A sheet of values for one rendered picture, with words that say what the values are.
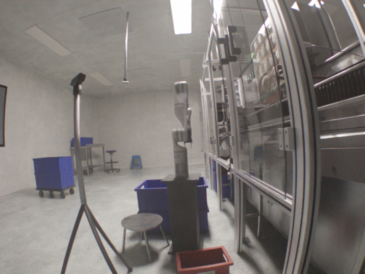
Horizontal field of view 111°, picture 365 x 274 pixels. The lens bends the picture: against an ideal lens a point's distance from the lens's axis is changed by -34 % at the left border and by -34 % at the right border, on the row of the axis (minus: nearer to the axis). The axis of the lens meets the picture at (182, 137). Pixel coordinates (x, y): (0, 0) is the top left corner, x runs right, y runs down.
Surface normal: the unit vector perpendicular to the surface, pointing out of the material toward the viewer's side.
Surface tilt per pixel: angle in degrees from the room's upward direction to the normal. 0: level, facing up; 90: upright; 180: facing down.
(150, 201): 90
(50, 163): 90
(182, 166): 90
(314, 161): 90
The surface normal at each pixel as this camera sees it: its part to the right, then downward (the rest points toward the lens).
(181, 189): -0.15, -0.02
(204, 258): 0.09, -0.04
